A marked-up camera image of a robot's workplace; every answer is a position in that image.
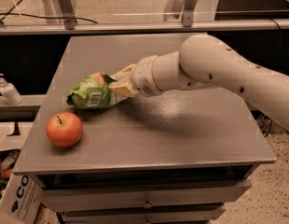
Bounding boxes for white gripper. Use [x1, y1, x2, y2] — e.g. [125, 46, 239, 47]
[108, 55, 162, 97]

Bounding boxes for green rice chip bag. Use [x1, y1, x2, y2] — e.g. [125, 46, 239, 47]
[67, 72, 126, 109]

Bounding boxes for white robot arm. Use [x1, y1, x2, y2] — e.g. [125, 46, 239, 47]
[108, 34, 289, 132]

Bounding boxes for red apple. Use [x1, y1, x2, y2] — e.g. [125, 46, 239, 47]
[46, 112, 83, 147]

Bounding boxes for grey drawer cabinet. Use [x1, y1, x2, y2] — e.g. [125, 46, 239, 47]
[15, 34, 275, 224]

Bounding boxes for white pump lotion bottle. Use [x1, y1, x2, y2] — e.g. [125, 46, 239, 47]
[0, 73, 22, 105]

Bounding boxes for white cardboard box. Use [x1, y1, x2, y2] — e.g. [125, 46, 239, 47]
[0, 175, 40, 224]

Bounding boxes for grey metal bracket left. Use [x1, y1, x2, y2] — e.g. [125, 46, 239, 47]
[58, 0, 76, 30]

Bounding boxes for grey metal bracket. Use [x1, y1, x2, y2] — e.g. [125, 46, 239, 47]
[182, 0, 197, 27]
[58, 0, 76, 30]

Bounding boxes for grey metal bracket right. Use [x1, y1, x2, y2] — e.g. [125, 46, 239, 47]
[182, 0, 197, 27]

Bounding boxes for grey metal rail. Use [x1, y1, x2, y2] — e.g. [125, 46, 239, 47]
[0, 19, 289, 35]

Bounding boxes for black cable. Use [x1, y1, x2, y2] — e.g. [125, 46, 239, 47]
[0, 0, 99, 25]

